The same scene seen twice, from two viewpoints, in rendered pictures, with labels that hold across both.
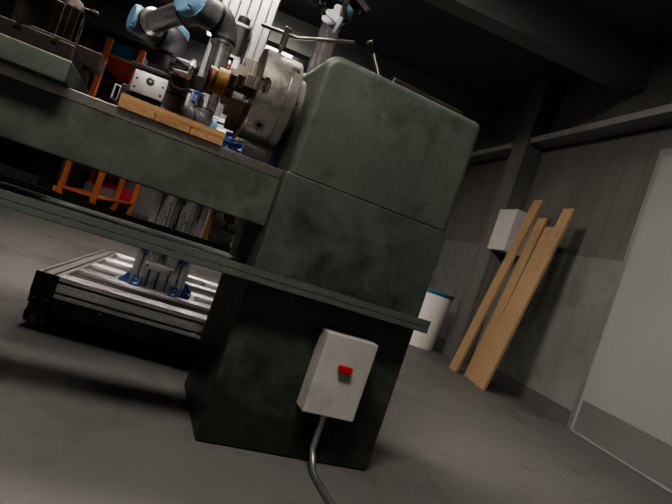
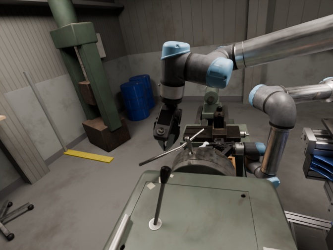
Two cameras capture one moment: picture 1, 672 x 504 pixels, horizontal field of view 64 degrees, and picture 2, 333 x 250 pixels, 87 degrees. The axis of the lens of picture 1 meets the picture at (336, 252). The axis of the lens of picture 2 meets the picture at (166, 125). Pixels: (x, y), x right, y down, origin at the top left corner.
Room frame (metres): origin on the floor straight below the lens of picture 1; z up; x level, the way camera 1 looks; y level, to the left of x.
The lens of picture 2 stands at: (2.09, -0.16, 1.73)
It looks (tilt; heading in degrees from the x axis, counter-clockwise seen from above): 28 degrees down; 130
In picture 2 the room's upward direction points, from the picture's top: 10 degrees counter-clockwise
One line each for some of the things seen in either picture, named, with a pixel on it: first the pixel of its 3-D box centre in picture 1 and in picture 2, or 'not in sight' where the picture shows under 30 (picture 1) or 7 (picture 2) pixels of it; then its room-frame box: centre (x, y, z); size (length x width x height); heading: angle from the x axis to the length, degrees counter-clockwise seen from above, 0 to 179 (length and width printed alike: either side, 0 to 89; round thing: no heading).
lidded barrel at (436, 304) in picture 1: (422, 316); not in sight; (5.88, -1.13, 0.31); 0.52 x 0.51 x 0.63; 103
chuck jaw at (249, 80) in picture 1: (247, 84); not in sight; (1.67, 0.43, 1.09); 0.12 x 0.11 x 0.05; 21
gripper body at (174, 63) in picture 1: (180, 73); (223, 147); (1.79, 0.68, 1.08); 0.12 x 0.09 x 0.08; 21
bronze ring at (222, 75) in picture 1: (220, 81); not in sight; (1.73, 0.53, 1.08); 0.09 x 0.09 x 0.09; 21
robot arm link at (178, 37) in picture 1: (172, 39); not in sight; (2.35, 0.98, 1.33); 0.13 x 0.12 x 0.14; 136
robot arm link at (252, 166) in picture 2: (175, 111); (253, 164); (1.95, 0.72, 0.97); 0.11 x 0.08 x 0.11; 136
